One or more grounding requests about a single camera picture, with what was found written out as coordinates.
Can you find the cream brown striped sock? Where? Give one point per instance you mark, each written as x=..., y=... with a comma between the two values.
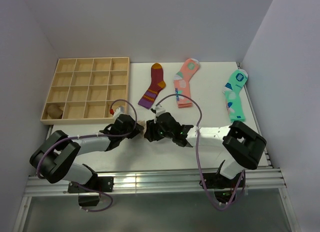
x=143, y=124

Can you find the aluminium rail frame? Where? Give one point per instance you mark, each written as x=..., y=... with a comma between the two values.
x=157, y=188

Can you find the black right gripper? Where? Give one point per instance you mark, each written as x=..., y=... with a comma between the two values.
x=151, y=130

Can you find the maroon purple striped sock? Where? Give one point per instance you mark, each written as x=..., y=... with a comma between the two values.
x=156, y=86

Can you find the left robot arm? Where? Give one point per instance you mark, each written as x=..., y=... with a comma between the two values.
x=54, y=160

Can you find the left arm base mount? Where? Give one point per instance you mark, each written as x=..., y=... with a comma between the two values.
x=90, y=194

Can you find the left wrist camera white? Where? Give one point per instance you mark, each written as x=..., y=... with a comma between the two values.
x=117, y=112

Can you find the mint green patterned sock pair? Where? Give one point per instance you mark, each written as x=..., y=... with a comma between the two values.
x=231, y=92

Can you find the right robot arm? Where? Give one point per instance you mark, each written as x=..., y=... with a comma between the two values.
x=244, y=145

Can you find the pink patterned sock pair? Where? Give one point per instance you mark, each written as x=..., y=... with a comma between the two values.
x=181, y=81

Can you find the tan brown ribbed sock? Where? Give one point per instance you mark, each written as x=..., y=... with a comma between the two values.
x=54, y=111

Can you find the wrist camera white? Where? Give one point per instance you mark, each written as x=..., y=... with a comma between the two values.
x=157, y=110
x=117, y=112

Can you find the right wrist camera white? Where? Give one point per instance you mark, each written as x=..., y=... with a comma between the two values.
x=157, y=110

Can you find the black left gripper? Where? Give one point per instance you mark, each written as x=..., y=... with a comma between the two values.
x=138, y=130

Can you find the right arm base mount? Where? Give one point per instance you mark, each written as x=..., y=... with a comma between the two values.
x=215, y=180

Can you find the wooden compartment tray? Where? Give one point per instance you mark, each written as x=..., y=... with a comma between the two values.
x=87, y=88

